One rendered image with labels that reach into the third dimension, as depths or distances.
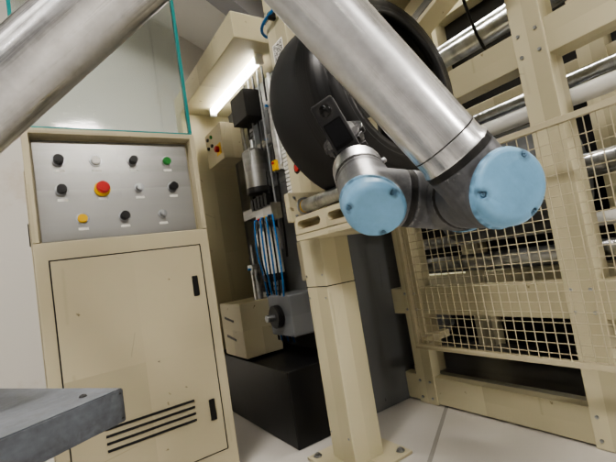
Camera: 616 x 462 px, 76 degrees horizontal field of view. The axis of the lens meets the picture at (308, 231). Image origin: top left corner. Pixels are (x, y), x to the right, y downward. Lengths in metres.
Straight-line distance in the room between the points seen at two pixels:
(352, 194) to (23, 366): 3.07
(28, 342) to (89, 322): 2.01
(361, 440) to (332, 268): 0.59
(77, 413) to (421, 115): 0.50
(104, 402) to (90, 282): 0.92
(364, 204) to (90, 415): 0.42
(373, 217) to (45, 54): 0.50
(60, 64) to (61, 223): 0.90
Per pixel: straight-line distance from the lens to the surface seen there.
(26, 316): 3.44
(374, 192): 0.56
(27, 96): 0.69
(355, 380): 1.47
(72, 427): 0.54
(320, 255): 1.38
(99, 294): 1.45
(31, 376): 3.47
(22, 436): 0.51
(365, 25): 0.49
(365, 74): 0.48
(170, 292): 1.49
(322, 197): 1.21
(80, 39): 0.68
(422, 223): 0.62
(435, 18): 1.69
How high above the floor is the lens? 0.72
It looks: 4 degrees up
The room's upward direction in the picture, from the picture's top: 9 degrees counter-clockwise
